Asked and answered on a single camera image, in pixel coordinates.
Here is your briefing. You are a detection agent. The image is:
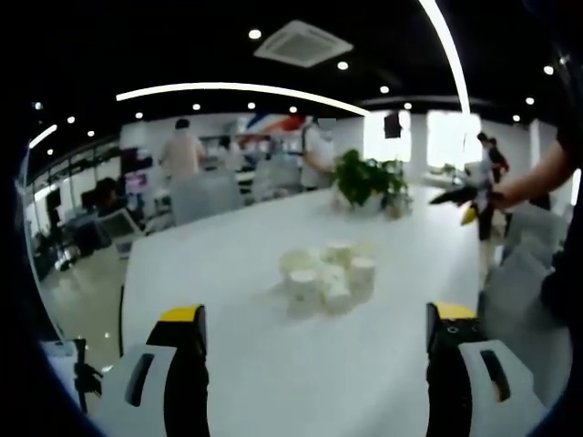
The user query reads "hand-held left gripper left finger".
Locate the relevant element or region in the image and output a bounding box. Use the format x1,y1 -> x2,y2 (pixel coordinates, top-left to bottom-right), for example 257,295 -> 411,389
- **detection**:
93,303 -> 210,437

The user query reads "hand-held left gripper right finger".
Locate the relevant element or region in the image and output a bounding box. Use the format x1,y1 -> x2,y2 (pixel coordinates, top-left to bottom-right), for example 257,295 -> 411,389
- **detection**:
425,300 -> 548,437

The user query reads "cluster of white paper cups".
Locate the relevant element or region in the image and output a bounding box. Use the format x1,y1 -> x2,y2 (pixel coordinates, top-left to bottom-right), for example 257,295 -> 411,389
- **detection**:
278,240 -> 377,319

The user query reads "black tripod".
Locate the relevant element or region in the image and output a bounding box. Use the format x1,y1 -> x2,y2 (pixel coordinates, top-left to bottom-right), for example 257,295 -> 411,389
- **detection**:
71,338 -> 105,415

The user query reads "green potted plant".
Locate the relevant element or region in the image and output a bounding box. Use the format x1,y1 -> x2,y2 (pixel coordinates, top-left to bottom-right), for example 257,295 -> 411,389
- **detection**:
331,148 -> 414,220

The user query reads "white table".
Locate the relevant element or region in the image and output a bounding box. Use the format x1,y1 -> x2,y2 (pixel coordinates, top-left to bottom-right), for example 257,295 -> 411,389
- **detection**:
120,184 -> 485,437

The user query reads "curved ceiling light strip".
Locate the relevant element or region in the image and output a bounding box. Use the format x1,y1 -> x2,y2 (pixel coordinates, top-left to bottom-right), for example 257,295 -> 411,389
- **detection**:
417,0 -> 473,115
115,81 -> 373,117

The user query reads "ceiling air conditioner vent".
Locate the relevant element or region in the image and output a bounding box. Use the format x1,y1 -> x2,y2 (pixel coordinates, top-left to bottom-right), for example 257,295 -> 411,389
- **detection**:
253,19 -> 355,69

